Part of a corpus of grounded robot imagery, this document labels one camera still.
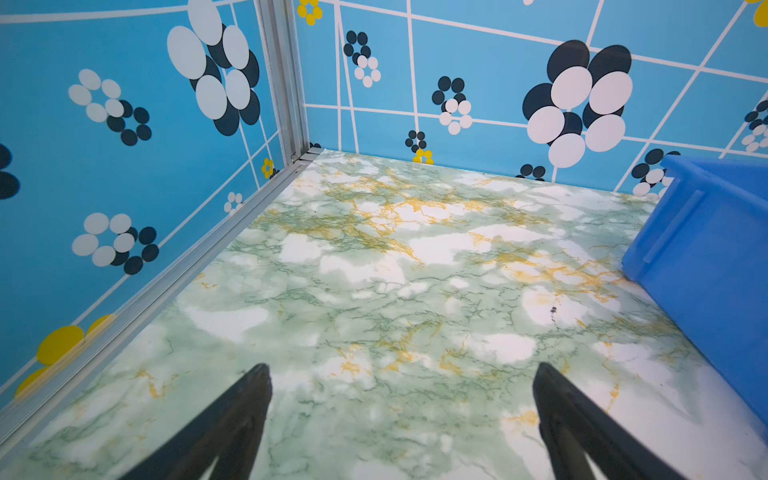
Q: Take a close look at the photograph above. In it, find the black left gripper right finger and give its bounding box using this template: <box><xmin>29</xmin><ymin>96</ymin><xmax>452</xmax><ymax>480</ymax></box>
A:
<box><xmin>533</xmin><ymin>362</ymin><xmax>682</xmax><ymax>479</ymax></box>

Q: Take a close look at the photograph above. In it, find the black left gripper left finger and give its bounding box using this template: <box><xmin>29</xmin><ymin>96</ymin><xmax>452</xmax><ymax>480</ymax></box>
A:
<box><xmin>123</xmin><ymin>364</ymin><xmax>273</xmax><ymax>479</ymax></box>

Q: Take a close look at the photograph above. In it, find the blue plastic bin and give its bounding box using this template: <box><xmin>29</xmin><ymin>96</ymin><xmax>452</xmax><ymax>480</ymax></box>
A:
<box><xmin>622</xmin><ymin>156</ymin><xmax>767</xmax><ymax>421</ymax></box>

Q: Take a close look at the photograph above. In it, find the aluminium corner frame post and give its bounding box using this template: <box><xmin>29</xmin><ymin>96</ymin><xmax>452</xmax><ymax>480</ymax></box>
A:
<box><xmin>1</xmin><ymin>1</ymin><xmax>309</xmax><ymax>457</ymax></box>

